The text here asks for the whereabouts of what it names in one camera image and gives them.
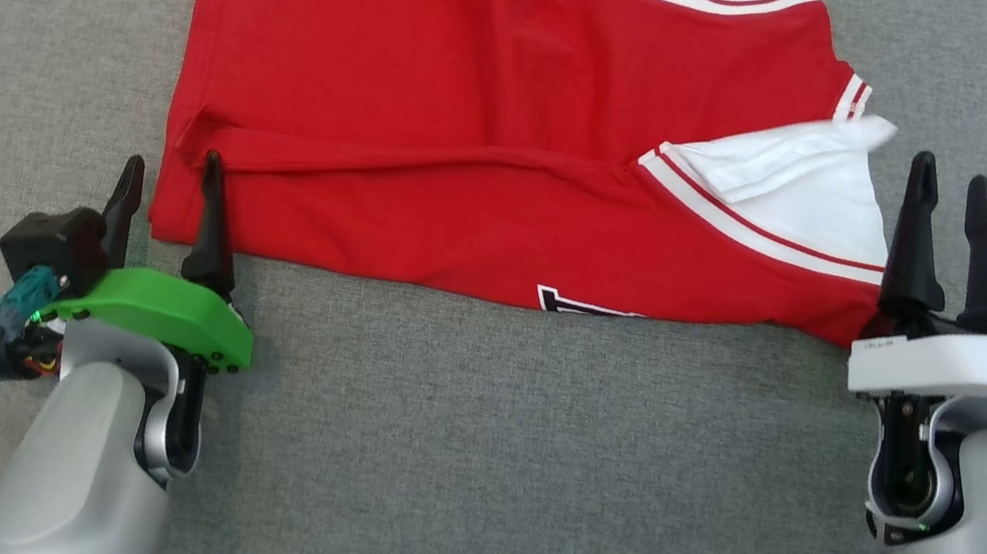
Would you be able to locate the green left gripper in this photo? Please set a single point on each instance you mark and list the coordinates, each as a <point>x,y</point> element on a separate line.
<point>163,310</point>

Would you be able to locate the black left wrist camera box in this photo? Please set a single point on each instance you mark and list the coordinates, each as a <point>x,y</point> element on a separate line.
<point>58,241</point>

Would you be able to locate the red shirt with white sleeves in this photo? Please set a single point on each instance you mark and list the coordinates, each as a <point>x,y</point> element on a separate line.
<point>448,76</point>

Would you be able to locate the grey fabric sofa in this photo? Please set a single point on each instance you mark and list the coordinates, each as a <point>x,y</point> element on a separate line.
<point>518,484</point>

